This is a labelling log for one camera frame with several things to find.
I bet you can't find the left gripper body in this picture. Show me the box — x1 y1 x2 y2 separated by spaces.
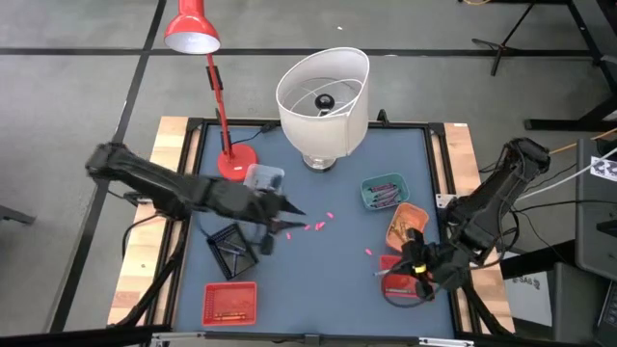
230 185 290 255

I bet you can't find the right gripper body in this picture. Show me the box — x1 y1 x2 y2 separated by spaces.
402 229 467 301

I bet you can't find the red mesh basket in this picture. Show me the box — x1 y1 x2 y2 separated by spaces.
201 280 259 328
379 254 434 300

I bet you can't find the clear plastic bin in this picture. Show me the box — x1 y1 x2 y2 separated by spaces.
243 163 286 195

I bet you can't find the orange plastic bin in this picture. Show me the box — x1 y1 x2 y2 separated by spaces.
385 201 430 253

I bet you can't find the black mesh basket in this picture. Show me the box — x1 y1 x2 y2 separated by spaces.
206 222 260 281

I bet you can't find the teal plastic bin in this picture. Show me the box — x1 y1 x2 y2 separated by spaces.
360 172 411 212

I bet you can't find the white shade silver table lamp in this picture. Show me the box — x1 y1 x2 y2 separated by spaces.
275 46 371 174

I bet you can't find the white labelled box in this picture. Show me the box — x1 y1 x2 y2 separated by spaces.
500 270 554 329

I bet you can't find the wooden table side board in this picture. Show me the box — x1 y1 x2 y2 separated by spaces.
108 115 202 327
441 122 516 334

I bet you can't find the dark grey case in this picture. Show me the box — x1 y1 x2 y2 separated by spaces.
549 262 617 346

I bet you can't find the grey cabinet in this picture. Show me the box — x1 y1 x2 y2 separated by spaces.
576 138 617 281

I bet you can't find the red desk lamp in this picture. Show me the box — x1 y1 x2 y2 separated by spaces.
163 0 260 183

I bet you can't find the black floor stand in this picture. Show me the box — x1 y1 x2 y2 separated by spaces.
523 51 617 132

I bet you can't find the printed marker tag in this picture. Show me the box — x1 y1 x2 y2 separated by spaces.
590 155 617 183

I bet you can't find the black tripod stand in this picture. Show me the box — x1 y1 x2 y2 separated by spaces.
470 0 602 78

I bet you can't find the grey furniture foot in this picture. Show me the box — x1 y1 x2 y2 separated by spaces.
0 204 38 226

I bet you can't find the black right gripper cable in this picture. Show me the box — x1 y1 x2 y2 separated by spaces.
383 287 438 309

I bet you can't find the silver metal bracket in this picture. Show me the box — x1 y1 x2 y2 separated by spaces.
417 336 474 347
150 331 207 344

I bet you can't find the black lamp power cord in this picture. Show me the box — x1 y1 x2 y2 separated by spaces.
229 122 280 147

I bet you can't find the black aluminium table frame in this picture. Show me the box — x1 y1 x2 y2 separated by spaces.
108 115 517 347

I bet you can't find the black floor cable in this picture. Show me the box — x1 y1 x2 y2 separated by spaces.
510 197 617 214

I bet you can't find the white cable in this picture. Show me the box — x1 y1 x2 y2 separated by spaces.
518 147 617 206

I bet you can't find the yellow extension cord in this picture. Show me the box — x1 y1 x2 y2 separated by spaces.
549 127 617 156

